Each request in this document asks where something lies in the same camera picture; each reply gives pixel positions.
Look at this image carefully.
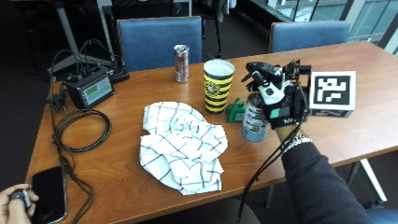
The small grey remote clicker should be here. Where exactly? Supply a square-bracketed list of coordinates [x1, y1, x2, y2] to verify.
[9, 188, 33, 210]

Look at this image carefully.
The black smartphone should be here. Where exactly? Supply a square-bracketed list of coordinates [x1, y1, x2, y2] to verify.
[29, 165, 67, 224]

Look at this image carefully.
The yellow black striped cup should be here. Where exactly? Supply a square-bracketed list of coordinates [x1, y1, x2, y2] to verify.
[201, 59, 237, 116]

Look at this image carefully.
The small green toy bag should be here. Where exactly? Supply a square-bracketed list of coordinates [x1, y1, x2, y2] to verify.
[223, 97, 248, 124]

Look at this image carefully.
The grey labelled tin can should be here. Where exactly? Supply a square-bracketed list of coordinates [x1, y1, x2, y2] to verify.
[239, 91, 271, 144]

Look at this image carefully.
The blue upholstered chair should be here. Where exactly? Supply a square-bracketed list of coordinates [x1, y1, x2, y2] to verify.
[268, 20, 351, 54]
[115, 16, 203, 74]

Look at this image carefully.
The white cube with black markers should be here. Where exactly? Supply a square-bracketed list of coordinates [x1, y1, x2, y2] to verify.
[307, 70, 358, 119]

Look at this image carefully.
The slim silver red can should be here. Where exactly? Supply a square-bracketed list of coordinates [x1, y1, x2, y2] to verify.
[171, 44, 191, 84]

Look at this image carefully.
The white blue checked cloth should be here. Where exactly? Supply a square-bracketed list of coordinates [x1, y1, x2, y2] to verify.
[138, 101, 230, 197]

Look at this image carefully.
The black power adapter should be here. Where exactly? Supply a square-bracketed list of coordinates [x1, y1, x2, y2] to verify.
[107, 66, 130, 85]

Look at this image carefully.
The black box with screen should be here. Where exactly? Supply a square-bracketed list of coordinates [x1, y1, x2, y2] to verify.
[63, 64, 117, 111]

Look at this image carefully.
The white table leg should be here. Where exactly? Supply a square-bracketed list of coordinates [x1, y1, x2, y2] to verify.
[358, 158, 388, 203]

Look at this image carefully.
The grey tripod stand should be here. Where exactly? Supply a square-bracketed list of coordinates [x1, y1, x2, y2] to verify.
[46, 0, 122, 75]

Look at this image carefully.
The blue seat cushion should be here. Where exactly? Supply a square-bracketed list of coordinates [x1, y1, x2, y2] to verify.
[364, 207, 398, 224]

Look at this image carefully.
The black glove camera mount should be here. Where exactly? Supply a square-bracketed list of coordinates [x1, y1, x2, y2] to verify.
[282, 59, 312, 83]

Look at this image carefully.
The braided black cable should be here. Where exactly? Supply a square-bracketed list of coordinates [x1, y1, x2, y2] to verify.
[46, 74, 95, 224]

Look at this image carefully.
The silver beaded bracelet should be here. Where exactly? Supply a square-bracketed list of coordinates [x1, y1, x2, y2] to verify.
[279, 133, 312, 153]

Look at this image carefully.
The black glove cable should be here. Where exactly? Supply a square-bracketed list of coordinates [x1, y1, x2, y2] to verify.
[235, 123, 303, 224]

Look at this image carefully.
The coiled black cable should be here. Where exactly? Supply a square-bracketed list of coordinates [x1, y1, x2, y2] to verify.
[50, 108, 113, 154]

